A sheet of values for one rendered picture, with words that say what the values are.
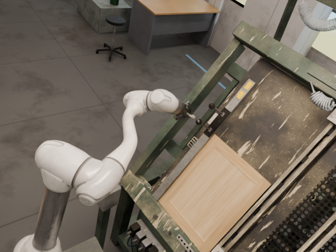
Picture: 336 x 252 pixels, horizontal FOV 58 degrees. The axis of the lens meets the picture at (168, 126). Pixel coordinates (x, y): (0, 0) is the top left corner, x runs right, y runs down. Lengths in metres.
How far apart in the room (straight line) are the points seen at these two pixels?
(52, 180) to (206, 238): 1.01
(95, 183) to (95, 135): 2.49
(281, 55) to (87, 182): 1.23
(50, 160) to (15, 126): 2.54
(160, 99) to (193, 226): 0.84
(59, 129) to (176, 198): 2.05
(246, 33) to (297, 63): 0.35
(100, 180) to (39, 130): 2.57
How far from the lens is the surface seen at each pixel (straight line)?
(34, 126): 3.68
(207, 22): 5.93
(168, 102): 1.45
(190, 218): 1.90
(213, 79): 1.96
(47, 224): 1.41
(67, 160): 1.15
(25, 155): 3.38
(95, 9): 5.76
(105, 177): 1.13
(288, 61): 1.79
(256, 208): 1.72
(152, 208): 1.98
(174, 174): 1.92
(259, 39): 1.88
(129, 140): 1.27
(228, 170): 1.81
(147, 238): 2.00
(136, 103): 1.51
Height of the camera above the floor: 2.50
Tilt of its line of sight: 40 degrees down
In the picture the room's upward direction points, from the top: 17 degrees clockwise
